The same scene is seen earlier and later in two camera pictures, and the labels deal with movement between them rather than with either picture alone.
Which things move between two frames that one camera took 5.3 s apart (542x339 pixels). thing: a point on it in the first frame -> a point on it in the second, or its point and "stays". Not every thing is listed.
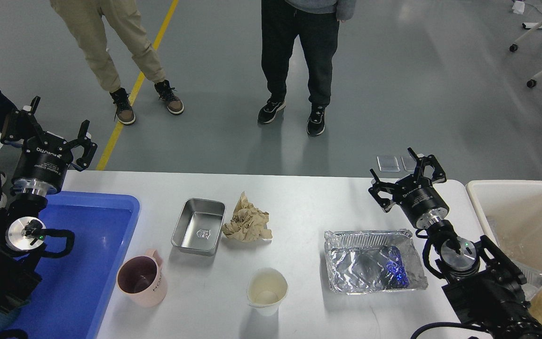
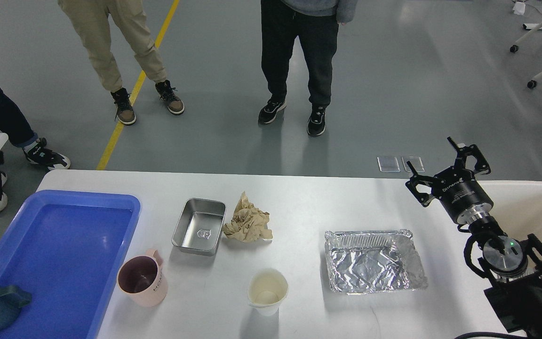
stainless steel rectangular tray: [198, 226] stays
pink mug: [140, 279] stays
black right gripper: [416, 194] -> [457, 187]
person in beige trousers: [85, 19] stays
